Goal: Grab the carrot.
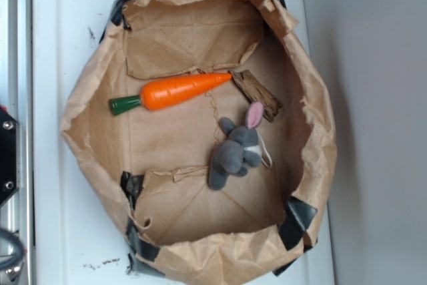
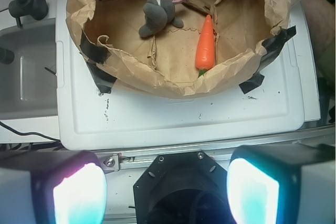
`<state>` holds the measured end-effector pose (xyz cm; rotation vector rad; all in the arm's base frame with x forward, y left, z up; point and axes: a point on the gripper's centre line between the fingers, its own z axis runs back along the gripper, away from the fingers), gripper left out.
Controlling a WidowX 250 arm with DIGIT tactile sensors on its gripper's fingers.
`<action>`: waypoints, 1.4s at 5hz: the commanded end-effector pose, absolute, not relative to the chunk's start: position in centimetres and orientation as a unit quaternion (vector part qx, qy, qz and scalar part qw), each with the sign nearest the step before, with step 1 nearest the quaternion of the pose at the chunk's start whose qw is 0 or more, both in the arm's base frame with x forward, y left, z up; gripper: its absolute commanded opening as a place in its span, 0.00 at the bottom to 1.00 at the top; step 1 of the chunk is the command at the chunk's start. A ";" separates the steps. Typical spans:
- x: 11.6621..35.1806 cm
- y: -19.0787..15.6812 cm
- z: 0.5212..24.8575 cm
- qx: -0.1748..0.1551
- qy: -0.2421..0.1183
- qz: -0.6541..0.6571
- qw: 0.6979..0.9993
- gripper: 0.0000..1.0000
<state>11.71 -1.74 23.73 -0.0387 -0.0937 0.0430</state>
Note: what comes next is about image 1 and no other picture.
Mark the orange toy carrot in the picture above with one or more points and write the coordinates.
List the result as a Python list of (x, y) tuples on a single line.
[(163, 93)]

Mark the brown paper bag tray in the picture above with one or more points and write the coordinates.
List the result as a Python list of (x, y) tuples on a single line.
[(150, 168)]

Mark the grey plush bunny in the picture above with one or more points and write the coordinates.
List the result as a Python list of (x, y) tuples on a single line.
[(244, 148)]

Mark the brown wooden bark piece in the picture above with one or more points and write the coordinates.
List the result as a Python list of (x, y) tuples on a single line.
[(255, 91)]

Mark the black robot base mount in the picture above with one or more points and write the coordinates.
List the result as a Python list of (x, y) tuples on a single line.
[(7, 155)]

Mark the aluminium frame rail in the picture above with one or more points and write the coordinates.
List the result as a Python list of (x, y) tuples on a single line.
[(16, 102)]

